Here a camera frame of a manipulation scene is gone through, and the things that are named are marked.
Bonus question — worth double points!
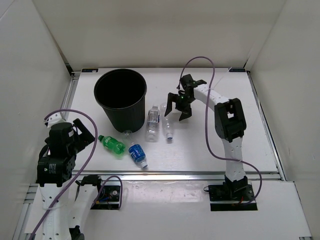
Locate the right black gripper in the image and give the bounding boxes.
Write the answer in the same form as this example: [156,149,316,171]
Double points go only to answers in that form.
[165,92,195,121]

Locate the clear bottle blue cap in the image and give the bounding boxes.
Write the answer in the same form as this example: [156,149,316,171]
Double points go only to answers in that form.
[160,102,174,142]

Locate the green soda bottle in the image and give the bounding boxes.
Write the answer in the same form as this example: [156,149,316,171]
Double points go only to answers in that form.
[98,135,126,160]

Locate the clear bottle white label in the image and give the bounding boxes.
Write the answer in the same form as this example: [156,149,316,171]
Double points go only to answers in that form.
[145,105,160,143]

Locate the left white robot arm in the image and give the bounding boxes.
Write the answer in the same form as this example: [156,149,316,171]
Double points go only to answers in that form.
[35,118,105,240]

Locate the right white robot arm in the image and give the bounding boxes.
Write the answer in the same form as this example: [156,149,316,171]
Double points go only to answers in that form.
[164,74,248,200]

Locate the black plastic bin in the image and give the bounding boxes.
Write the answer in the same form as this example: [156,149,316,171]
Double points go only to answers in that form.
[93,68,147,133]

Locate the clear crushed bottle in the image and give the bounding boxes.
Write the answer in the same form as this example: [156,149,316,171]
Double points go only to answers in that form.
[122,130,133,139]

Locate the blue label water bottle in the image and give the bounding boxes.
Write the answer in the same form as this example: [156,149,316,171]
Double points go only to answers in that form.
[128,144,148,169]

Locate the right blue label sticker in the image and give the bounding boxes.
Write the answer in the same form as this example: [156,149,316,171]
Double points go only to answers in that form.
[229,68,246,73]

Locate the blue label sticker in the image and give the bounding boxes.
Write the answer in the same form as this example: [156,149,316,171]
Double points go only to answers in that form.
[81,68,99,73]
[229,68,246,73]

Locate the left blue label sticker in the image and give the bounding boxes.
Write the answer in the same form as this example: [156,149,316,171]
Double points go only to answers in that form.
[81,68,99,73]

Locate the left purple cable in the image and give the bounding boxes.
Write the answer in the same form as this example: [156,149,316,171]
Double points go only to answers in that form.
[28,109,123,240]

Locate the white cable tie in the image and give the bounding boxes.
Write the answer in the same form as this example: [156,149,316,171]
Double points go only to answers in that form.
[210,67,232,91]

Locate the left aluminium rail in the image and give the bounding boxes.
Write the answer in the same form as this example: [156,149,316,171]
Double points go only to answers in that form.
[60,72,81,109]

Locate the aluminium rail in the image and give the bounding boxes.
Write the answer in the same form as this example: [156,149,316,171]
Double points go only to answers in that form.
[80,170,285,181]
[60,72,81,109]
[246,70,287,181]

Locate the front aluminium rail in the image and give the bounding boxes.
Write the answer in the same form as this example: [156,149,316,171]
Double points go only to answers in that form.
[80,170,285,181]

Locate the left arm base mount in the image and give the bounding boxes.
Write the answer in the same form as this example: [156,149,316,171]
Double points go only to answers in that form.
[91,183,122,211]

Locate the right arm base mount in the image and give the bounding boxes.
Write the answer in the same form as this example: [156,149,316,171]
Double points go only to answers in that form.
[203,184,258,212]

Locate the right aluminium rail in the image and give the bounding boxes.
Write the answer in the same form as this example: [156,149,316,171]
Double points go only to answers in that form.
[246,70,287,181]

